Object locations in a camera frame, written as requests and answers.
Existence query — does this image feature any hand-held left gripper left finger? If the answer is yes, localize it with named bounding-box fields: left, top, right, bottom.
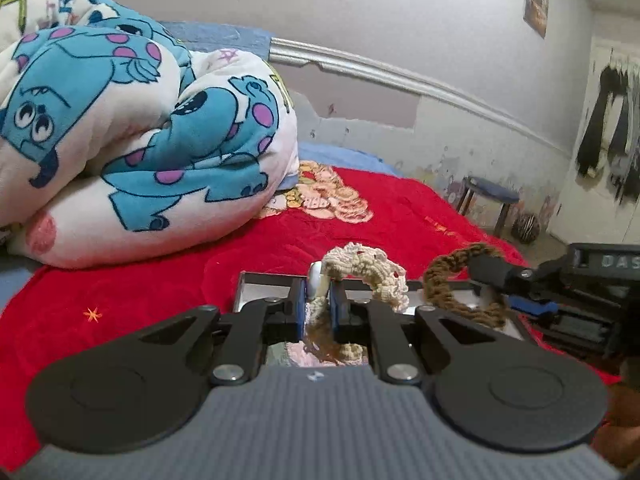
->
left=138, top=277, right=308, bottom=386

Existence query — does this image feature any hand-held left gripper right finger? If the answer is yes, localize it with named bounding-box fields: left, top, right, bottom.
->
left=327, top=282, right=506, bottom=386

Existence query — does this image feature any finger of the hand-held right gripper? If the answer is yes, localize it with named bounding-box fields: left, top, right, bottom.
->
left=506, top=294, right=562, bottom=320
left=469, top=255, right=568, bottom=295

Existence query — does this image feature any white oval piece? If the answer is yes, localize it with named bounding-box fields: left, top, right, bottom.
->
left=307, top=262, right=332, bottom=305

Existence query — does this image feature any cream crocheted cord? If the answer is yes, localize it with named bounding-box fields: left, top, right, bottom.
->
left=304, top=242, right=412, bottom=367

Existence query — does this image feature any brown braided cord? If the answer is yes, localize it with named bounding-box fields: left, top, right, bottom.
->
left=422, top=242, right=512, bottom=332

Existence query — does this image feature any person's right hand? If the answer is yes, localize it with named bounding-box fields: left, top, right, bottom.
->
left=602, top=360, right=640, bottom=471

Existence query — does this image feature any striped ball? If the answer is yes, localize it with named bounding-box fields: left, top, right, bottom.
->
left=512, top=212, right=541, bottom=245

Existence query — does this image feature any round dark stool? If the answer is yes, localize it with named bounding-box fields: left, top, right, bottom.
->
left=457, top=176, right=521, bottom=239

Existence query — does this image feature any white door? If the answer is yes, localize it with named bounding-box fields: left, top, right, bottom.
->
left=547, top=35, right=640, bottom=257

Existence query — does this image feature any red printed blanket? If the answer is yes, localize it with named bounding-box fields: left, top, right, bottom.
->
left=0, top=165, right=622, bottom=472

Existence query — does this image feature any dark hanging clothing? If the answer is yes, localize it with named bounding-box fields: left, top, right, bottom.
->
left=575, top=60, right=640, bottom=207

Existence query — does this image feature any blue monster print quilt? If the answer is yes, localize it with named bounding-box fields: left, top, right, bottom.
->
left=0, top=0, right=302, bottom=272

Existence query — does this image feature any blue folded cloth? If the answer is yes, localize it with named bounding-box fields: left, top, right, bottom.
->
left=159, top=20, right=275, bottom=55

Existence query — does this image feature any silver wall moulding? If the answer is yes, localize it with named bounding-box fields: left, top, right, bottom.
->
left=268, top=37, right=576, bottom=157

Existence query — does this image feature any wall poster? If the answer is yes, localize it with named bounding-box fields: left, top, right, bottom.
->
left=522, top=0, right=551, bottom=40

